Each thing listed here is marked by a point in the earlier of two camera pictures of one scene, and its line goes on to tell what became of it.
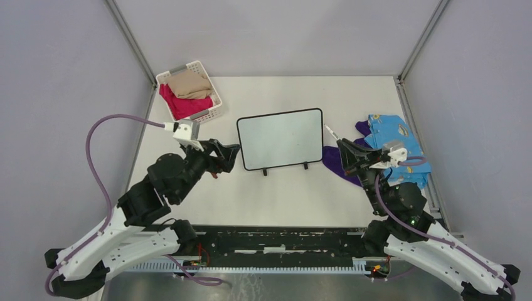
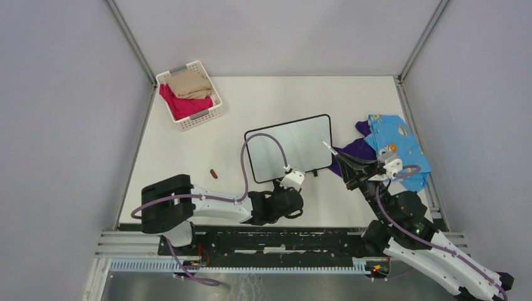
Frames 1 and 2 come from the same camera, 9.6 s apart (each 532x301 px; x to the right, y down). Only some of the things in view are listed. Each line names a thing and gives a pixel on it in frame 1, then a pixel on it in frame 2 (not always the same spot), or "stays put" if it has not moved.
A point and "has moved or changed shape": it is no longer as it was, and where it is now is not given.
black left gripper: (226, 160) to (283, 189)
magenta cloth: (182, 108) stays put
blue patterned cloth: (384, 128) stays put
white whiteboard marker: (335, 135) to (332, 150)
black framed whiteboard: (281, 139) has moved or changed shape
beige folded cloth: (189, 84) stays put
